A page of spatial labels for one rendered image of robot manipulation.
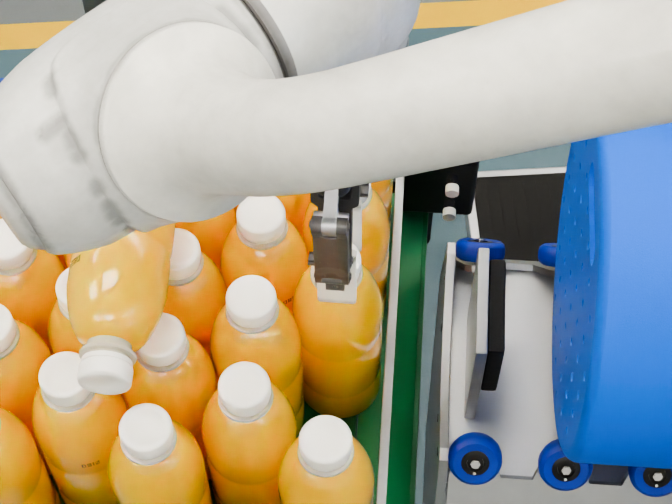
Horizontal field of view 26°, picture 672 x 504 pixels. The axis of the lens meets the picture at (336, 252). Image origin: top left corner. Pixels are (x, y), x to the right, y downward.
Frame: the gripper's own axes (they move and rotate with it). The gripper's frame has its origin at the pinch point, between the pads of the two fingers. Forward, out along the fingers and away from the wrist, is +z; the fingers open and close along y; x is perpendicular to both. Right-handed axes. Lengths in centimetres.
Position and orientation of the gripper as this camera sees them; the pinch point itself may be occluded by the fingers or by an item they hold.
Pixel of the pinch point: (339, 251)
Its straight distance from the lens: 111.7
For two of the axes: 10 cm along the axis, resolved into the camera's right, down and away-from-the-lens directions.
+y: 1.0, -8.6, 5.1
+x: -10.0, -0.8, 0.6
